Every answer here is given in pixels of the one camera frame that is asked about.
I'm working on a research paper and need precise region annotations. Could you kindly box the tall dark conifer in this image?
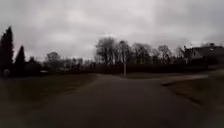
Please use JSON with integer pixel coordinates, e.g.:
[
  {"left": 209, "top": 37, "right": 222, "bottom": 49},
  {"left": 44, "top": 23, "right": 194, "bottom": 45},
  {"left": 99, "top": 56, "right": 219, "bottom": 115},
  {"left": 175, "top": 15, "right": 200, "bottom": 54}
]
[{"left": 0, "top": 26, "right": 15, "bottom": 77}]

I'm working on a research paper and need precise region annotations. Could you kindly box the small dark conifer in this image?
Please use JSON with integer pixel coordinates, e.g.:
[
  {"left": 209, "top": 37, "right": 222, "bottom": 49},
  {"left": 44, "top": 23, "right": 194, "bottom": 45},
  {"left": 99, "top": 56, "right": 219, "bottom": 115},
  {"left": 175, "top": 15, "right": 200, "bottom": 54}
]
[{"left": 14, "top": 44, "right": 27, "bottom": 76}]

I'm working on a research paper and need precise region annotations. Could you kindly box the pale side road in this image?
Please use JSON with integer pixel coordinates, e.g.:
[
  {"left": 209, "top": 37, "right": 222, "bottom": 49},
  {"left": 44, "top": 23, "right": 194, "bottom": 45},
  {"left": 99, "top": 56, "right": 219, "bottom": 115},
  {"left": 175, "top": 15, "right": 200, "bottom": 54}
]
[{"left": 161, "top": 73, "right": 210, "bottom": 85}]

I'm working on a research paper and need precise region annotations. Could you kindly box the dark building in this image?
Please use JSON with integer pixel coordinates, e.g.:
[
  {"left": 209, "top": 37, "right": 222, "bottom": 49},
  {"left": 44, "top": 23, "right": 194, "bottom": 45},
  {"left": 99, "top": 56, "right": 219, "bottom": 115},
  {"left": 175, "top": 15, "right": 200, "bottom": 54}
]
[{"left": 182, "top": 42, "right": 224, "bottom": 67}]

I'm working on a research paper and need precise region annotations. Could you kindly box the long dark hedge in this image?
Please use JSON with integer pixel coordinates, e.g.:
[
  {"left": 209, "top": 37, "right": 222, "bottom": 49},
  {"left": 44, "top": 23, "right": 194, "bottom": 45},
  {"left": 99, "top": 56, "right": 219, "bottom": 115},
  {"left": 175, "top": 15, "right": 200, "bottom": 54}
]
[{"left": 66, "top": 62, "right": 209, "bottom": 75}]

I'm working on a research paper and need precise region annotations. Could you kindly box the street lamp pole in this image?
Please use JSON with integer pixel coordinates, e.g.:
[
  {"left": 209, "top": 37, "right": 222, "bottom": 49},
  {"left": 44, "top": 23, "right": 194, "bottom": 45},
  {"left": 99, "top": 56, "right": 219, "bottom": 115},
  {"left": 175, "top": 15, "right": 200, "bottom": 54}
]
[{"left": 119, "top": 40, "right": 128, "bottom": 78}]

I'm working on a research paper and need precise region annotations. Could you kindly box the dark asphalt path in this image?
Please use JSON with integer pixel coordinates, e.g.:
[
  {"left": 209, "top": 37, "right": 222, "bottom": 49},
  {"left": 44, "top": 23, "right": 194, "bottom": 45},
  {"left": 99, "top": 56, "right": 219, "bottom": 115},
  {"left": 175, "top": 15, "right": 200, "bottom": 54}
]
[{"left": 13, "top": 73, "right": 224, "bottom": 128}]

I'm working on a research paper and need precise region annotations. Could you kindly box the row of distant trees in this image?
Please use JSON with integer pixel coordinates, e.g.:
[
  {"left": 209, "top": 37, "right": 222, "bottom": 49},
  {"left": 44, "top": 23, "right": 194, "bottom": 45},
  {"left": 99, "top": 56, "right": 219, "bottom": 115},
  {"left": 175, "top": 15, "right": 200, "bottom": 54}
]
[{"left": 26, "top": 35, "right": 186, "bottom": 73}]

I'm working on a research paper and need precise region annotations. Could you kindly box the grass field with bare patches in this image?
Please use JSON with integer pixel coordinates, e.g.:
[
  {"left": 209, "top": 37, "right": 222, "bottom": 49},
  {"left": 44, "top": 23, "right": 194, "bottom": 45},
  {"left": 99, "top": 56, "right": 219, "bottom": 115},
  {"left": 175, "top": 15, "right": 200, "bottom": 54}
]
[{"left": 0, "top": 73, "right": 99, "bottom": 128}]

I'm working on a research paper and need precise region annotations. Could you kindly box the sloping grass field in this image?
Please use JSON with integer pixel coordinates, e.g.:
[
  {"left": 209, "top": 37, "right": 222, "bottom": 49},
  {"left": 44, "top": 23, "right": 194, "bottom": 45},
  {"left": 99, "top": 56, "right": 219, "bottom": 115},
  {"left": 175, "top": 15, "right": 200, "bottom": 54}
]
[{"left": 162, "top": 69, "right": 224, "bottom": 113}]

